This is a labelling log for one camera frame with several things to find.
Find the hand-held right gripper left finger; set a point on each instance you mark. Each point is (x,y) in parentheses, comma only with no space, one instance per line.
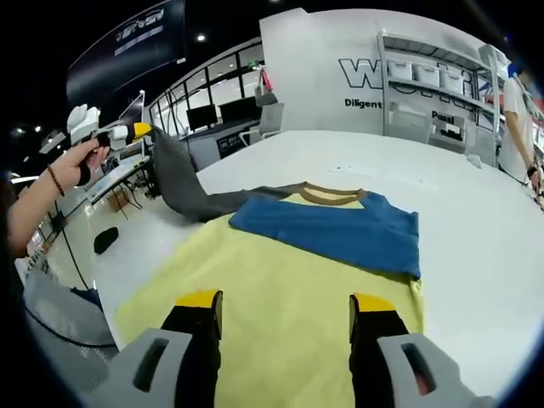
(170,365)

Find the small white object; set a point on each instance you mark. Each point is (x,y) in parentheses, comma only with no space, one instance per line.
(474,160)

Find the large dark wall display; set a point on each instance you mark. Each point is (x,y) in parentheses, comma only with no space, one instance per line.
(127,47)

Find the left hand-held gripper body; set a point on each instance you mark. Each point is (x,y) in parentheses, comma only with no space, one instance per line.
(87,121)

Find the pink hanging bag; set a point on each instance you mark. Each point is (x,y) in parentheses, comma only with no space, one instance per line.
(264,81)

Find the black oval armrest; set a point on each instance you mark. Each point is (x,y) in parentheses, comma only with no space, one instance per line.
(106,240)

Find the grey mesh office chair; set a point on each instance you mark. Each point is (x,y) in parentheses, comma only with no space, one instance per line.
(64,314)

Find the person's left hand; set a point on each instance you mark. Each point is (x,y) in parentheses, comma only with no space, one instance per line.
(76,163)

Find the yellow blue grey garment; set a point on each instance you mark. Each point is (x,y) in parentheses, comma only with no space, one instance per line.
(272,289)

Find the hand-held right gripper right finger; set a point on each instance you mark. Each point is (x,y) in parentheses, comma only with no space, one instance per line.
(391,365)

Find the white storage bin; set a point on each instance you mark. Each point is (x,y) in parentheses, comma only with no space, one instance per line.
(426,77)
(452,83)
(400,72)

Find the grey metal storage shelf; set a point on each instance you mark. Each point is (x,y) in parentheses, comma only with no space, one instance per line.
(433,106)

